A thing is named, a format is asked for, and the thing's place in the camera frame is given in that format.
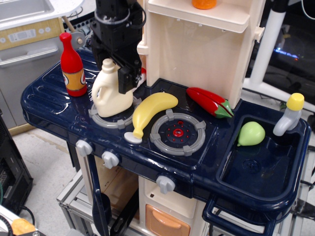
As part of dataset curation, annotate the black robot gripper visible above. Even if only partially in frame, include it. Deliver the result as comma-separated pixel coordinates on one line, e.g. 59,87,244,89
91,17,143,94

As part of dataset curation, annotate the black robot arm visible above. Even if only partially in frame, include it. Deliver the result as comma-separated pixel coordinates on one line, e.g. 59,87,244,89
91,0,146,94

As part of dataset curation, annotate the navy toy sink basin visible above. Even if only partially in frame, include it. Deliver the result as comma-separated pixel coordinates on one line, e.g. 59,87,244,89
216,116,311,201

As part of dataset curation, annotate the red white toy sushi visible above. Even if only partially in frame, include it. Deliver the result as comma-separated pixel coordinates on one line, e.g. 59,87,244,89
131,67,147,92

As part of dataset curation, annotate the red ketchup bottle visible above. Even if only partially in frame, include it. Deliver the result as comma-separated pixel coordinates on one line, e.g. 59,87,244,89
60,32,87,97

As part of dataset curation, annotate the yellow toy banana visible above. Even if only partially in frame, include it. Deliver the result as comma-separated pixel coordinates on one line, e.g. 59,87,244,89
124,92,179,144

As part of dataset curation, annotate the grey left stove burner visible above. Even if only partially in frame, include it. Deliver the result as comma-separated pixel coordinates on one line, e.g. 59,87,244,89
89,96,142,130

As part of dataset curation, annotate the grey stove burner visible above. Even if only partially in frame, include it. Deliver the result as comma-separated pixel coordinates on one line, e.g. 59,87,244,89
89,96,142,130
150,109,206,156

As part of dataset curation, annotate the grey left stove knob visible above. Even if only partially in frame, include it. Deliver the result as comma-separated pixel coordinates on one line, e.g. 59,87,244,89
76,140,93,156

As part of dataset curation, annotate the grey stove knob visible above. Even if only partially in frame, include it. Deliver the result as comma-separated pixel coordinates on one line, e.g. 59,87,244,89
76,140,93,156
101,151,120,169
156,176,176,194

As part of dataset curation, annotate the grey toy dishwasher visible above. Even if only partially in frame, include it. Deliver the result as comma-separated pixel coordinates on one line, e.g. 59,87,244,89
0,0,83,129

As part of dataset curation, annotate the grey right stove burner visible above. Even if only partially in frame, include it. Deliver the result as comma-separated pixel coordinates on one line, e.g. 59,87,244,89
150,109,206,156

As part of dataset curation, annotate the grey middle stove knob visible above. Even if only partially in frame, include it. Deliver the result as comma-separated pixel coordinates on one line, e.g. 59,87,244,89
101,151,120,169

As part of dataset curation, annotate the cream toy kitchen cabinet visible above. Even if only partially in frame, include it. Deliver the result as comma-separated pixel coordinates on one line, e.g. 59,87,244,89
137,0,265,108

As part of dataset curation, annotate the orange toy on shelf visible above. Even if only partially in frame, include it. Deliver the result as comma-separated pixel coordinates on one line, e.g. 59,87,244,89
191,0,217,10

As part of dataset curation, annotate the red toy chili pepper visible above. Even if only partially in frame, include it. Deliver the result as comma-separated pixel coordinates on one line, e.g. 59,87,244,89
186,87,234,118

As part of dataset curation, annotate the grey right stove knob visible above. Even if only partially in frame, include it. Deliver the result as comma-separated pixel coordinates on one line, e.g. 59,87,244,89
156,176,176,194

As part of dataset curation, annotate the navy hanging ladle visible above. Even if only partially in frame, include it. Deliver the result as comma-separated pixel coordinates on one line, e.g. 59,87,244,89
87,154,110,236

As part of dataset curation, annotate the black computer case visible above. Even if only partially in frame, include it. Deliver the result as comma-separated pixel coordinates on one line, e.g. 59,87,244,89
0,119,33,215

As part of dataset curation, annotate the green toy pear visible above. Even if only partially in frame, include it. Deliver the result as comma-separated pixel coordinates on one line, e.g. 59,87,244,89
237,121,265,147

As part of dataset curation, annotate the navy toy kitchen counter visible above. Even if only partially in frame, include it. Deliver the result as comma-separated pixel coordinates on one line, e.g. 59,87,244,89
21,63,303,225

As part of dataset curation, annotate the white pipe stand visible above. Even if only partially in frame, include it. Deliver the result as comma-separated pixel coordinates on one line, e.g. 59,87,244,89
244,0,315,99

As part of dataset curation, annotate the orange toy drawer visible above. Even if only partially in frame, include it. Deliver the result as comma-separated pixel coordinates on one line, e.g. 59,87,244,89
145,205,190,236

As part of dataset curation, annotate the grey yellow toy faucet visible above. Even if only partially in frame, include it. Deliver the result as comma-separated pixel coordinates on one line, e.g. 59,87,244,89
273,93,304,136

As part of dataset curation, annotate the aluminium frame base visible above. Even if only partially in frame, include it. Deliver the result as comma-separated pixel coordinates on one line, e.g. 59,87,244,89
57,171,98,236

